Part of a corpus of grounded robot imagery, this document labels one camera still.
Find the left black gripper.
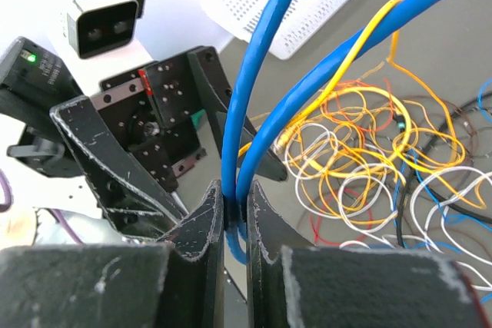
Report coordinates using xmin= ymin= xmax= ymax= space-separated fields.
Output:
xmin=49 ymin=45 xmax=289 ymax=239

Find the white cable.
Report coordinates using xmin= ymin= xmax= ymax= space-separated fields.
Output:
xmin=282 ymin=122 xmax=492 ymax=293

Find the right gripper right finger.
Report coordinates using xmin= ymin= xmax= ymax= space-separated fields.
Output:
xmin=246 ymin=183 xmax=484 ymax=327

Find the red cable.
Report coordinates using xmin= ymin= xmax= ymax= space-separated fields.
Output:
xmin=309 ymin=187 xmax=374 ymax=247

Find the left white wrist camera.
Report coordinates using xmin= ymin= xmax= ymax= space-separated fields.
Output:
xmin=59 ymin=0 xmax=145 ymax=59

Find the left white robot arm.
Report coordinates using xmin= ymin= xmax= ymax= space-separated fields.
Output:
xmin=1 ymin=38 xmax=232 ymax=240

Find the yellow cable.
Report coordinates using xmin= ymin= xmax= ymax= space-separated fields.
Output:
xmin=238 ymin=0 xmax=487 ymax=229

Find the black cable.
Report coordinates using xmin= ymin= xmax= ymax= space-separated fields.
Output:
xmin=395 ymin=95 xmax=492 ymax=248

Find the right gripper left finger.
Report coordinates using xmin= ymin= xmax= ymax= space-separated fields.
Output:
xmin=1 ymin=180 xmax=224 ymax=327

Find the blue cable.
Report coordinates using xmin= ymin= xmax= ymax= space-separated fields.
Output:
xmin=221 ymin=0 xmax=492 ymax=266

